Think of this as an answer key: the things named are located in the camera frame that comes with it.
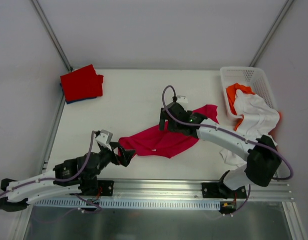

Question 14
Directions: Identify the magenta t shirt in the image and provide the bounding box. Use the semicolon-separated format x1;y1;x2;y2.
118;104;219;159

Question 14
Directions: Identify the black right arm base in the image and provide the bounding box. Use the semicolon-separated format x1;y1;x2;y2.
201;182;247;199

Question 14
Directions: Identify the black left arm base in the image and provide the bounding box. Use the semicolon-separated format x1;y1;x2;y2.
78;178;114;197

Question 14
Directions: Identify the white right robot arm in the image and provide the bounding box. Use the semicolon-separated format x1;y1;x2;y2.
159;102;281;199

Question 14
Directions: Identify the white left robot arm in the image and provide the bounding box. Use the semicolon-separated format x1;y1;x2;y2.
0;142;135;212

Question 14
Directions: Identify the orange t shirt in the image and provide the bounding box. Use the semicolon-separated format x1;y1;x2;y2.
226;83;255;116

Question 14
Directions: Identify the folded red t shirt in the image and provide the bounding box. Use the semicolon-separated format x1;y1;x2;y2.
60;64;104;101

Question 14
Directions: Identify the white t shirt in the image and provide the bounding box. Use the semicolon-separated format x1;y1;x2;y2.
219;89;280;171

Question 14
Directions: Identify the white perforated plastic basket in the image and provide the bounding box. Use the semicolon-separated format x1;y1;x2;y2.
220;66;278;121

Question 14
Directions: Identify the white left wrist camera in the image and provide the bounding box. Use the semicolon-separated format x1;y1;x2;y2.
95;129;113;145

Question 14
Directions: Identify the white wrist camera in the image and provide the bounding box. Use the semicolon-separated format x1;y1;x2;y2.
95;129;113;145
176;95;188;105

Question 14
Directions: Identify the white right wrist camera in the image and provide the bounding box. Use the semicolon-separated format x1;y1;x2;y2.
176;95;188;105

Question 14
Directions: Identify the white slotted cable duct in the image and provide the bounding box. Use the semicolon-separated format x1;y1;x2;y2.
34;197;221;211

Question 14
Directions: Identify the aluminium mounting rail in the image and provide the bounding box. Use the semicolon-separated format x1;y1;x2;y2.
109;178;294;202

